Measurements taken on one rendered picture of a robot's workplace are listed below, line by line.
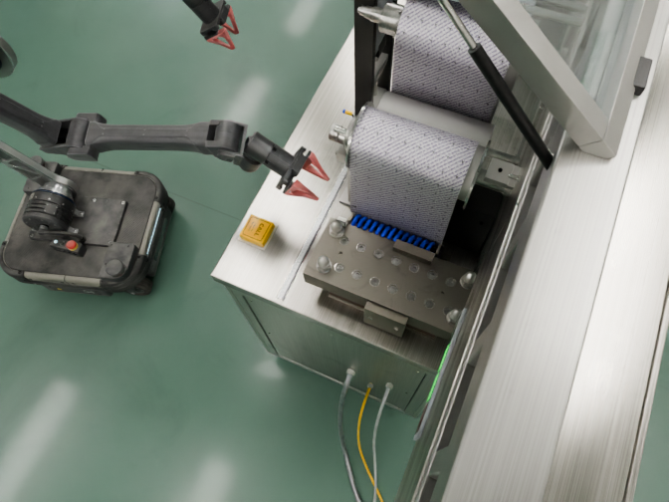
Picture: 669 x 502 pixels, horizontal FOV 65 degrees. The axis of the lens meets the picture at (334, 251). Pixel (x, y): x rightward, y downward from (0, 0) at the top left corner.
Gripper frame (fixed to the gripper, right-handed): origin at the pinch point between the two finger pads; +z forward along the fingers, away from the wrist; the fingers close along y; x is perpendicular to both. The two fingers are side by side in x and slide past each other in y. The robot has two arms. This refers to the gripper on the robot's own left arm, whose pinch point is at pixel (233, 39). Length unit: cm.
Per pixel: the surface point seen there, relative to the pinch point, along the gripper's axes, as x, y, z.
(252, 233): -6, -55, 17
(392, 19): -55, -23, -4
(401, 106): -52, -36, 8
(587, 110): -92, -74, -24
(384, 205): -45, -54, 18
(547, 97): -89, -73, -27
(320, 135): -16.2, -20.8, 26.1
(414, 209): -52, -56, 19
